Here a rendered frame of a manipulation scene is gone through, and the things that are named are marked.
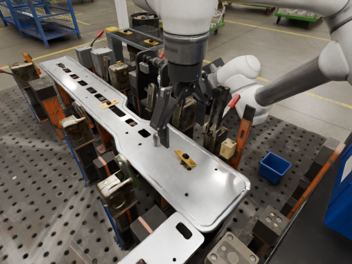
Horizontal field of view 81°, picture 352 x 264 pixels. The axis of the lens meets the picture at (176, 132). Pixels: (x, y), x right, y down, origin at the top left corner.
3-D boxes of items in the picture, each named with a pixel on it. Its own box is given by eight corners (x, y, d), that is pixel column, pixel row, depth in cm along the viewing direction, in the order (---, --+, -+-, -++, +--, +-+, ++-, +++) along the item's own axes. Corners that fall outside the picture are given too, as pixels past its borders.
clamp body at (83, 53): (87, 97, 152) (70, 47, 129) (101, 92, 158) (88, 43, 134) (93, 102, 147) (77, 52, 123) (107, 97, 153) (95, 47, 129)
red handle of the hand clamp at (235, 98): (205, 127, 69) (233, 90, 71) (207, 129, 71) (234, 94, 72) (215, 133, 67) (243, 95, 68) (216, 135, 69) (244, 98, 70)
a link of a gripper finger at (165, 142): (168, 127, 49) (166, 128, 49) (169, 147, 54) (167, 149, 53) (161, 121, 51) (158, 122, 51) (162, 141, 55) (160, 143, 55)
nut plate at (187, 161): (173, 150, 68) (174, 147, 67) (180, 150, 71) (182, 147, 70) (189, 166, 63) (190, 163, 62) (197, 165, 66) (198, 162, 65)
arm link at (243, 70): (229, 66, 134) (259, 47, 116) (239, 92, 133) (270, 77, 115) (212, 68, 124) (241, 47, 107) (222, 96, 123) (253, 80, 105)
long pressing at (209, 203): (32, 65, 125) (31, 63, 124) (69, 56, 137) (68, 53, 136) (206, 241, 50) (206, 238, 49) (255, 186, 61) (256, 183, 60)
